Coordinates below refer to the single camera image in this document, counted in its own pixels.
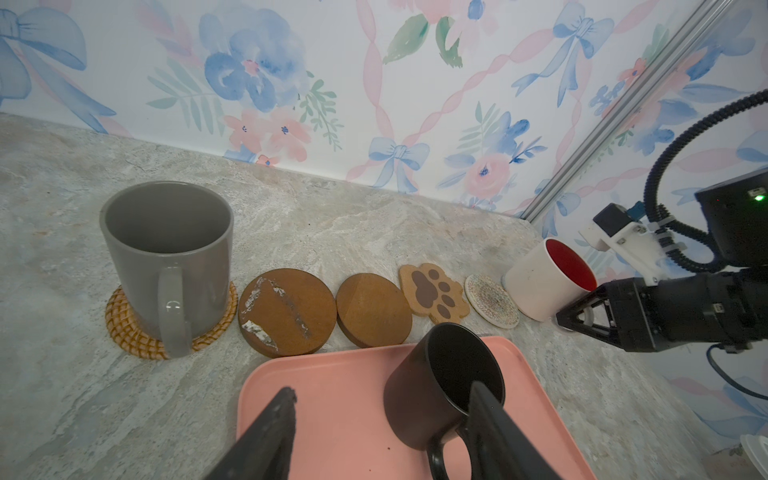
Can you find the cork paw print coaster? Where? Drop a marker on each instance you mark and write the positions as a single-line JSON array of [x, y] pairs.
[[431, 293]]

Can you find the white mug red interior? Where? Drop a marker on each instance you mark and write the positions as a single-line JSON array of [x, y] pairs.
[[548, 278]]

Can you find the grey ceramic mug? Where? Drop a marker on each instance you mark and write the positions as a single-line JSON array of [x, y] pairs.
[[171, 244]]

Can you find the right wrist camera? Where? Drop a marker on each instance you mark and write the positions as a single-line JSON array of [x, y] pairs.
[[613, 229]]

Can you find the black ceramic mug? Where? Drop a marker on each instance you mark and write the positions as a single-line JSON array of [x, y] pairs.
[[426, 398]]

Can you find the aluminium right corner post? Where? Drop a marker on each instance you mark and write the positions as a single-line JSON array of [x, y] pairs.
[[682, 43]]

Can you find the brown wooden coaster white streak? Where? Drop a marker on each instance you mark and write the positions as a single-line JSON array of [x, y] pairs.
[[286, 312]]

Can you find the paper cup white lid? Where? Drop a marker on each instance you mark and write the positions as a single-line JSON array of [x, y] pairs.
[[755, 450]]

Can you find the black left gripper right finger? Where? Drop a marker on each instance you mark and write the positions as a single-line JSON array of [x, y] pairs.
[[497, 447]]

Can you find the multicolour stitched round coaster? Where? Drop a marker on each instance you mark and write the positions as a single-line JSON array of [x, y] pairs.
[[491, 301]]

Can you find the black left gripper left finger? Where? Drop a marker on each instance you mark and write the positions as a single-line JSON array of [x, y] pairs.
[[264, 450]]

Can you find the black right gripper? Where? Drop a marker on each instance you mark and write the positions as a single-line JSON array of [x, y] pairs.
[[727, 308]]

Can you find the woven rattan round coaster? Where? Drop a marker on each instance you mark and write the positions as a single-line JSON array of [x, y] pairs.
[[121, 324]]

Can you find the plain brown wooden coaster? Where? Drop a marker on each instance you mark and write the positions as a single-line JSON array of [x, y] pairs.
[[372, 311]]

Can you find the pink rectangular tray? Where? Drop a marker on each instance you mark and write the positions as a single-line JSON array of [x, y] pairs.
[[342, 431]]

